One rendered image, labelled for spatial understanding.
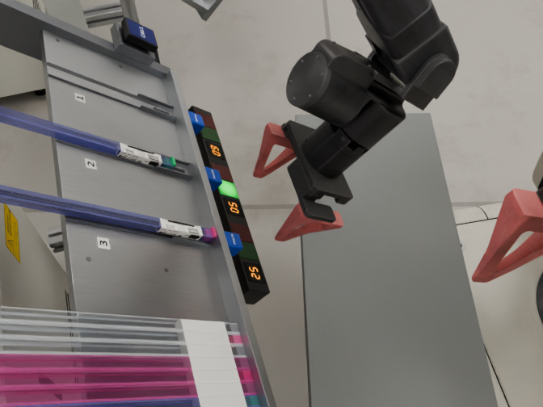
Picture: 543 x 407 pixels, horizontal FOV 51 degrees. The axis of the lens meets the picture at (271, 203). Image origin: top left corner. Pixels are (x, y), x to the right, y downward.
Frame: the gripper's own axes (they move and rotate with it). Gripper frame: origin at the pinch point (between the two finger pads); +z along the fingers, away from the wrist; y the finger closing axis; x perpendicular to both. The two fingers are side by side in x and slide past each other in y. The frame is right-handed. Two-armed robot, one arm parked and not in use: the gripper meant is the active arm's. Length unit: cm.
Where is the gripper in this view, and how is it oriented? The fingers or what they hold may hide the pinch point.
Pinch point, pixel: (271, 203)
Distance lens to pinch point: 69.8
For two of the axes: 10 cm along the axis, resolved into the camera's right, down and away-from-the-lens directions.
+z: -6.2, 5.6, 5.4
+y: 2.9, 8.1, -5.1
